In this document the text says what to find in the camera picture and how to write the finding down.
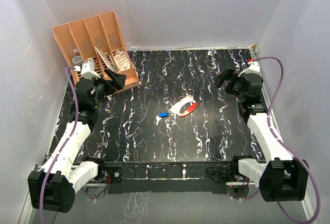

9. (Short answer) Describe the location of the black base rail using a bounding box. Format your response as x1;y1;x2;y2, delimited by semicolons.
82;157;261;196

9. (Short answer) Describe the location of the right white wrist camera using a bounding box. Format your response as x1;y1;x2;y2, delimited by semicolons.
238;59;260;77

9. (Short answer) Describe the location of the orange plastic desk organizer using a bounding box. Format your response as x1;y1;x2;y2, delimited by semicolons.
53;11;140;90

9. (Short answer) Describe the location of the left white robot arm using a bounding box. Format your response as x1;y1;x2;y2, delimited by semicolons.
28;69;127;213

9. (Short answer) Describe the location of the white envelope card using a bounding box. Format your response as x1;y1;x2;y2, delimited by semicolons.
94;46;117;72

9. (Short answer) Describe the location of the purple cable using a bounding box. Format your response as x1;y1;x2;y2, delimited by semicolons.
38;65;109;224
226;56;321;223

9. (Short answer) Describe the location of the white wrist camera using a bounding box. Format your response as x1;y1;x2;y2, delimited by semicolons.
238;59;260;77
80;61;100;80

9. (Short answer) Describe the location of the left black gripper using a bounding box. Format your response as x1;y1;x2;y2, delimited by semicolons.
87;69;126;109

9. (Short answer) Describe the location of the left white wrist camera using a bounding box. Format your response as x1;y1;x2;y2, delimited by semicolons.
80;61;100;80

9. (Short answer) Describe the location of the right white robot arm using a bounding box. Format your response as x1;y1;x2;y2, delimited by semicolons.
215;67;308;202

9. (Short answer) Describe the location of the blue key tag with key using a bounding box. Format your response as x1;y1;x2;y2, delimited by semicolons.
156;112;169;125

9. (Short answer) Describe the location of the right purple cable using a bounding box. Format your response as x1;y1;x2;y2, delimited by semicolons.
226;56;321;223

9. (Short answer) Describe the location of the white and red keyring holder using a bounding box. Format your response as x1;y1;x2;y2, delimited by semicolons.
170;94;197;117

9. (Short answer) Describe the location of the white labelled packet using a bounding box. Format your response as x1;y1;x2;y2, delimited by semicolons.
113;50;131;72

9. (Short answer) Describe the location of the grey round tin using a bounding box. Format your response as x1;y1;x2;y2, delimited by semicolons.
72;56;83;65

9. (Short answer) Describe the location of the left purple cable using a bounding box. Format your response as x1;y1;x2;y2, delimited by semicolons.
38;65;109;224

